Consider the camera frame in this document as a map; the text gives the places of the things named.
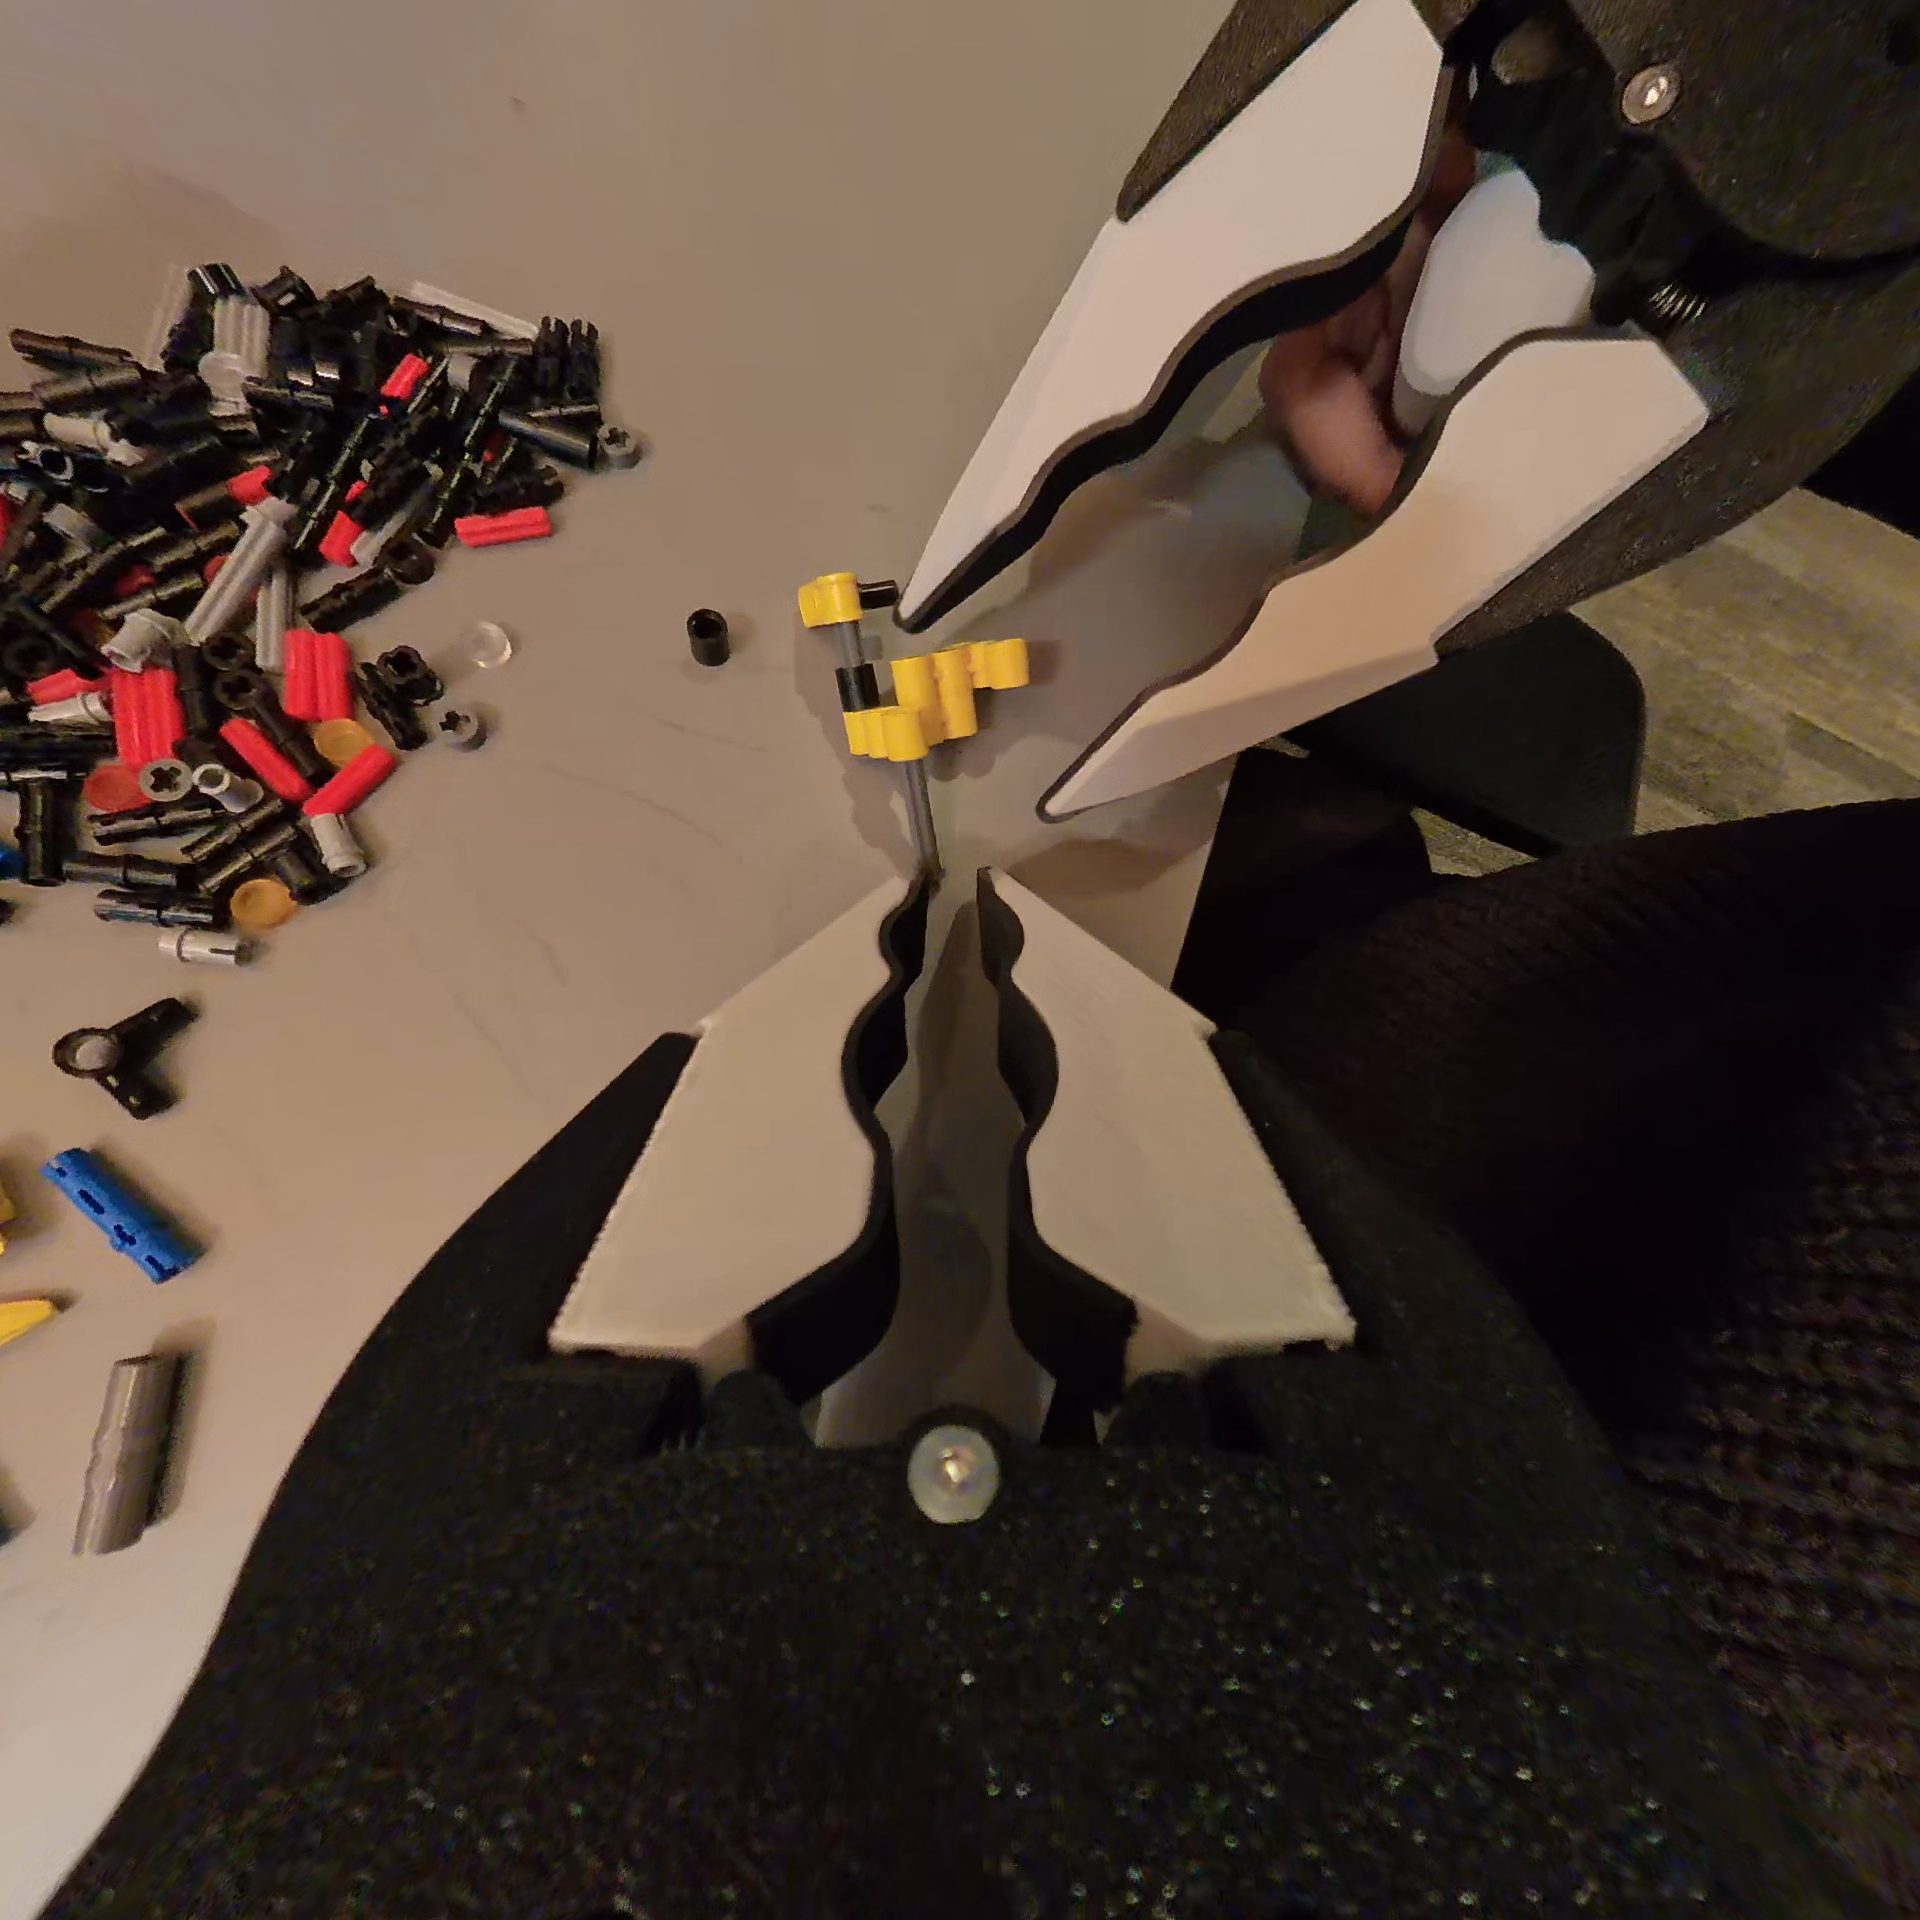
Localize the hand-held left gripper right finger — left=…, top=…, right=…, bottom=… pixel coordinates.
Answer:
left=977, top=865, right=1360, bottom=1412

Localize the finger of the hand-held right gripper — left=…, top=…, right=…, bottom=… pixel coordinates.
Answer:
left=1039, top=327, right=1715, bottom=825
left=896, top=0, right=1472, bottom=632

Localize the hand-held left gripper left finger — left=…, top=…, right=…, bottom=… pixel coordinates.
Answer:
left=547, top=871, right=939, bottom=1402

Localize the dark grey axle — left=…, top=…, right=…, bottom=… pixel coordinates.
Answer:
left=837, top=622, right=944, bottom=876

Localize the yellow connector cluster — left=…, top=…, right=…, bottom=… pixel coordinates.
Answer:
left=843, top=638, right=1033, bottom=758

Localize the person's right hand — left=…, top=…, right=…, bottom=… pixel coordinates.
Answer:
left=1257, top=277, right=1420, bottom=511

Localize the black office chair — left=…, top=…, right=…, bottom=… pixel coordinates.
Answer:
left=1290, top=613, right=1648, bottom=858

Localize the black knit sweater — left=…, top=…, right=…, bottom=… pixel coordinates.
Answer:
left=1175, top=750, right=1920, bottom=1920

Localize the pile of yellow grey beams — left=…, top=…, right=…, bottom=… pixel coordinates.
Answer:
left=0, top=1146, right=208, bottom=1560

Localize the pile of black red pins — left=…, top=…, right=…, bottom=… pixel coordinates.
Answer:
left=0, top=262, right=644, bottom=968

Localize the black ring connector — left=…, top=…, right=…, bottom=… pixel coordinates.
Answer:
left=53, top=996, right=202, bottom=1122

